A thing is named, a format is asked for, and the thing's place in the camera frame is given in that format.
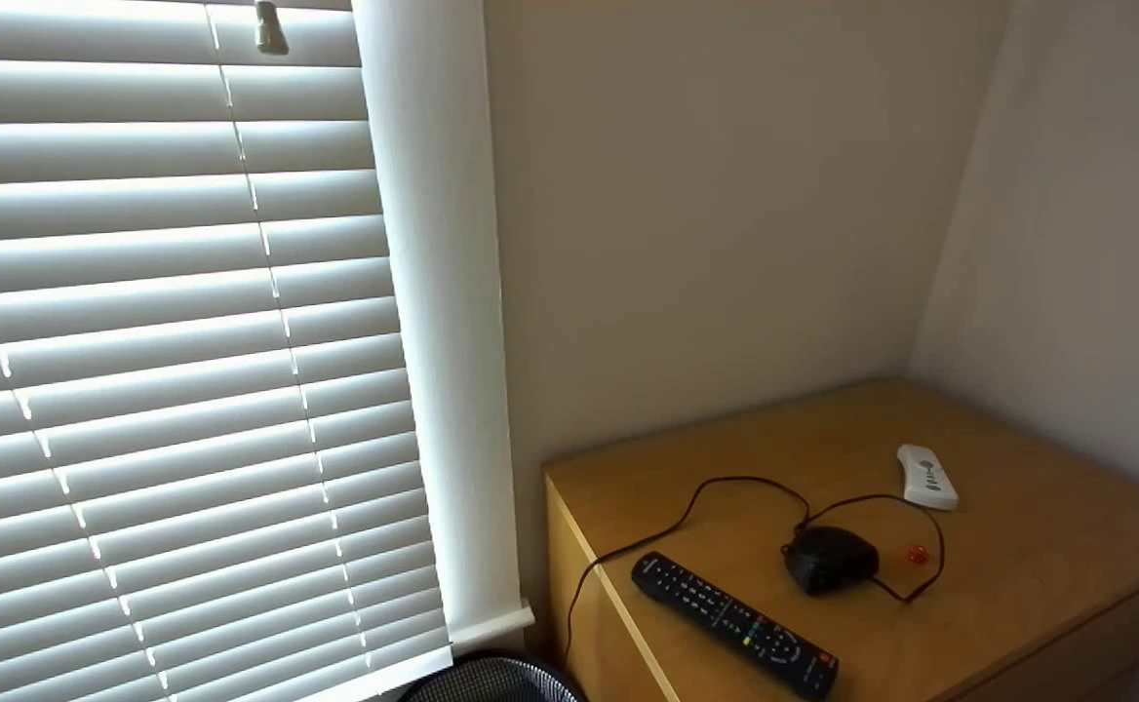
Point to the black computer mouse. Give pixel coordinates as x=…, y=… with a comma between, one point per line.
x=825, y=558

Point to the white window blinds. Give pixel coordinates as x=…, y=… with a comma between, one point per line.
x=210, y=454

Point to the white window frame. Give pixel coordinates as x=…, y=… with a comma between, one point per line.
x=432, y=123

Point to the black tv remote control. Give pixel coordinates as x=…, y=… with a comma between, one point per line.
x=792, y=662

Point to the blind tilt wand tassel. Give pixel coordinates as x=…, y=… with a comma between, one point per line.
x=269, y=34

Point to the black trash bin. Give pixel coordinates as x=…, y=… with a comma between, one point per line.
x=492, y=681

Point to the wooden cabinet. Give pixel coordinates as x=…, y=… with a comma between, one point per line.
x=1033, y=590

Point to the white remote controller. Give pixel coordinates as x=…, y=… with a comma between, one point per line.
x=926, y=478

